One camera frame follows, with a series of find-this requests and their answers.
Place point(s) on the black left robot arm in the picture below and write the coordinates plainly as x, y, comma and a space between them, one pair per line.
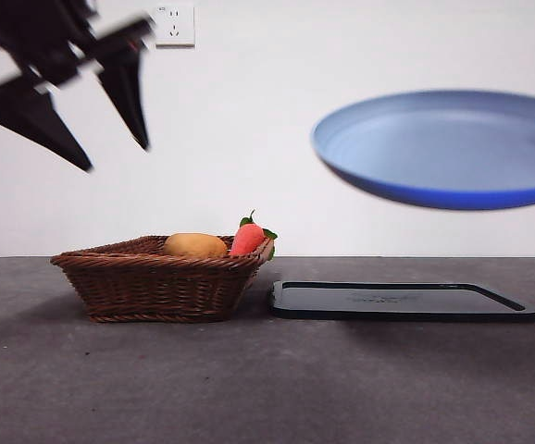
27, 28

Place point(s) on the brown wicker basket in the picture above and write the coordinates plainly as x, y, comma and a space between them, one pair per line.
156, 287

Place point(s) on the orange-red carrot with green leaves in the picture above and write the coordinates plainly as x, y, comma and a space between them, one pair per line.
246, 238

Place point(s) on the white wall power socket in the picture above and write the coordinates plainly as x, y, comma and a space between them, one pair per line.
177, 28

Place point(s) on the yellow-brown potato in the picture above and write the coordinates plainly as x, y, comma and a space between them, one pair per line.
195, 245

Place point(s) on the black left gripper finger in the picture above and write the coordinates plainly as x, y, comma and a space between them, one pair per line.
36, 118
128, 92

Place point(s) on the black rectangular tray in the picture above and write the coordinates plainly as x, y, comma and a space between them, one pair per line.
388, 307

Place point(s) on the blue round plate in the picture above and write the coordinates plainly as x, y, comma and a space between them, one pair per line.
434, 148

